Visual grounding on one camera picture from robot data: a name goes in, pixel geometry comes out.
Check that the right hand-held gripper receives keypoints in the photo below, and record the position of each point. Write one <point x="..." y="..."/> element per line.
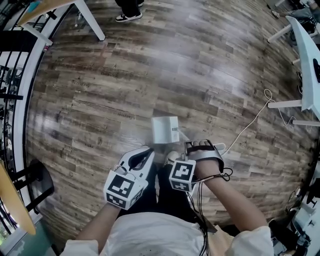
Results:
<point x="181" y="175"/>

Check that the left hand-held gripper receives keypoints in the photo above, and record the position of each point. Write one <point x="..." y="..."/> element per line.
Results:
<point x="125" y="186"/>

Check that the white dustpan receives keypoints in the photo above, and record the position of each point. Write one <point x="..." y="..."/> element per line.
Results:
<point x="162" y="130"/>

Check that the person's left forearm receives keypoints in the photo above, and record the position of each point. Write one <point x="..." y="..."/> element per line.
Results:
<point x="100" y="225"/>

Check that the person's right forearm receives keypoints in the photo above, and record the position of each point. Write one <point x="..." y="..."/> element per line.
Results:
<point x="225" y="197"/>

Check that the wooden floor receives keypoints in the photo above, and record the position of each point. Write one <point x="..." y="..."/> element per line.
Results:
<point x="150" y="75"/>

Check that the person's right hand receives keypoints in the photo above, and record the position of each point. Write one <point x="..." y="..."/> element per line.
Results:
<point x="201" y="143"/>

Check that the person's white shoe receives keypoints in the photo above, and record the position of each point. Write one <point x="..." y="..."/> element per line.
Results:
<point x="171" y="157"/>

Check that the person's black trousers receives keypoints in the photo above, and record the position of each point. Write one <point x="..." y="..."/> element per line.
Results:
<point x="172" y="200"/>

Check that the person's white shirt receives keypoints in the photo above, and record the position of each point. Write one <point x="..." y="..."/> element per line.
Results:
<point x="155" y="237"/>

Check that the black chair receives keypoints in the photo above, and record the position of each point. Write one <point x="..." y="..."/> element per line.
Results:
<point x="42" y="180"/>

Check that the wooden tabletop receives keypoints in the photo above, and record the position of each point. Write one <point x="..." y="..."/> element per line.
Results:
<point x="15" y="205"/>

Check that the black and white equipment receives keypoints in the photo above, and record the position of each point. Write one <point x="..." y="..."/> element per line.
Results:
<point x="300" y="225"/>

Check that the white low ledge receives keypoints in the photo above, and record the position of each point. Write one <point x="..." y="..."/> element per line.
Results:
<point x="27" y="100"/>

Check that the black device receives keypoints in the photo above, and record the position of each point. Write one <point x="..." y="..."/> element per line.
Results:
<point x="317" y="70"/>

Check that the black metal rack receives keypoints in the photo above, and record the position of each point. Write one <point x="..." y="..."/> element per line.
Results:
<point x="15" y="40"/>

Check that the teal box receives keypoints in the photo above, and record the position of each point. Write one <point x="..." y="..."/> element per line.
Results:
<point x="33" y="7"/>

